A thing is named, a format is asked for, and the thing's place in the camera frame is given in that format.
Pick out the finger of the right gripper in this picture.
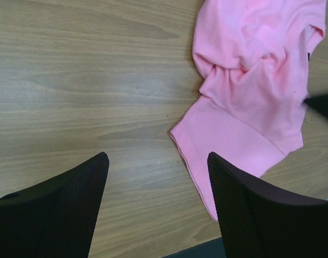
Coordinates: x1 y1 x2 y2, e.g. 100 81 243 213
303 93 328 119

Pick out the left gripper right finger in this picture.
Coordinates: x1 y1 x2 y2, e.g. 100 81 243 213
208 153 328 257

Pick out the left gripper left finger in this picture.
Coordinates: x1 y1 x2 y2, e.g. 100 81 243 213
0 152 109 257

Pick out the pink t shirt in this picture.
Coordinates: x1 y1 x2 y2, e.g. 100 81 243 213
170 1 326 219

